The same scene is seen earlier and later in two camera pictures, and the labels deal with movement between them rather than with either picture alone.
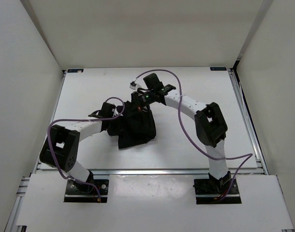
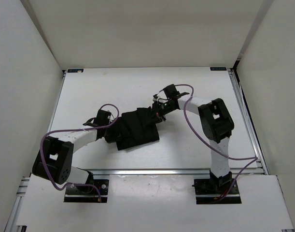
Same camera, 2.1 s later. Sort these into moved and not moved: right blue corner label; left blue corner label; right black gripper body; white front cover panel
Moved: right black gripper body
Not moved: left blue corner label; right blue corner label; white front cover panel
